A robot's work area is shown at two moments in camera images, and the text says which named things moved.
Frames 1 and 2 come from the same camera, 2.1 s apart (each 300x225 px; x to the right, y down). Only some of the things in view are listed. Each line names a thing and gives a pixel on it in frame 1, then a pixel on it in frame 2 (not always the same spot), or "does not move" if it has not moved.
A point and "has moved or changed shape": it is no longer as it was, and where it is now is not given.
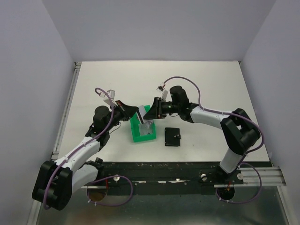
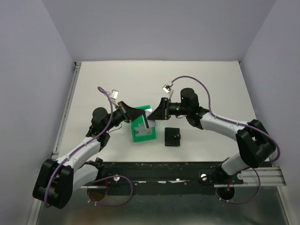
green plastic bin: [144, 131] does not move
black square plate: [172, 137] does not move
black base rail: [165, 177] does not move
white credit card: [142, 112] has moved or changed shape
